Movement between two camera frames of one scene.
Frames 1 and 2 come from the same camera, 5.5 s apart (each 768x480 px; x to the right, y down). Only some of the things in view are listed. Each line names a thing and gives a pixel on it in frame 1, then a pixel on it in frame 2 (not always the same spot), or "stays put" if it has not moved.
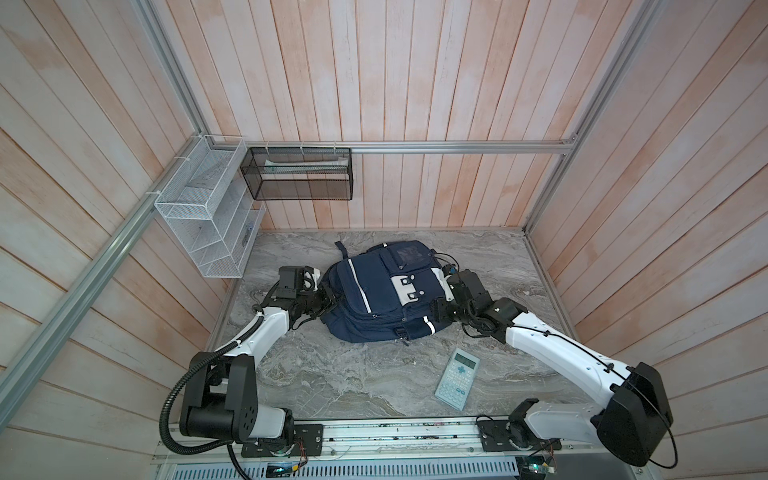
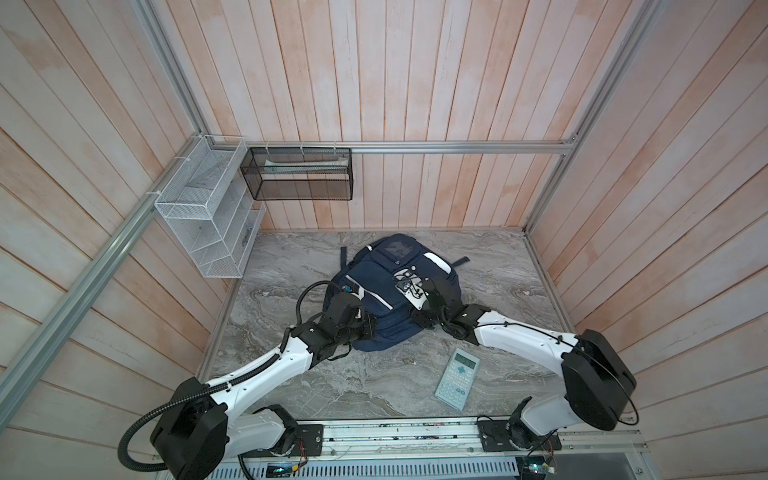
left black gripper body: x=316 y=303 -> x=360 y=329
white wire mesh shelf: x=203 y=205 stays put
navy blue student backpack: x=386 y=293 stays put
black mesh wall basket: x=299 y=173 stays put
